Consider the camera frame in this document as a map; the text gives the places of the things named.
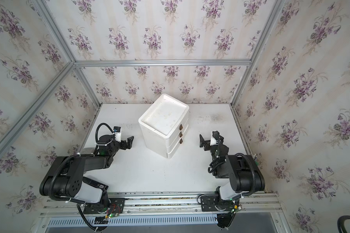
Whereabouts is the aluminium mounting rail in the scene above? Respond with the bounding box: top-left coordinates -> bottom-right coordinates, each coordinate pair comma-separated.
40,192 -> 284,217

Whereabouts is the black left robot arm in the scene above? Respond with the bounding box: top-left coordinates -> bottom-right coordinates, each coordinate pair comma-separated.
39,135 -> 134,207

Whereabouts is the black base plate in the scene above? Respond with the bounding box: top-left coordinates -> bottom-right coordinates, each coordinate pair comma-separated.
196,194 -> 242,212
83,198 -> 125,217

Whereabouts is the white bottom drawer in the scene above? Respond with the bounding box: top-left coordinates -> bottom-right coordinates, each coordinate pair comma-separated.
166,132 -> 187,159

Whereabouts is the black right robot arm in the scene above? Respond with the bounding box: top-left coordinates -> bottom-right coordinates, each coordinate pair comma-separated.
199,131 -> 265,212

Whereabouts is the black chair part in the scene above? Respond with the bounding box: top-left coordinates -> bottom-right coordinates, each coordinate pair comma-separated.
337,215 -> 350,233

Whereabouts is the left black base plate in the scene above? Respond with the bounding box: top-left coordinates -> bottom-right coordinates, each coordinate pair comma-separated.
83,198 -> 125,217

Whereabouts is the white plastic drawer cabinet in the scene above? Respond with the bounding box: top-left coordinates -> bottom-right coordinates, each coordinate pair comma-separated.
138,94 -> 189,158

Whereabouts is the white slotted cable duct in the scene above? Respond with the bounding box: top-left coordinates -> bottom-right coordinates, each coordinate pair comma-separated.
47,214 -> 217,228

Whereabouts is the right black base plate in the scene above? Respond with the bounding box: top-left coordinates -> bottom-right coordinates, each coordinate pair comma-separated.
196,194 -> 242,212

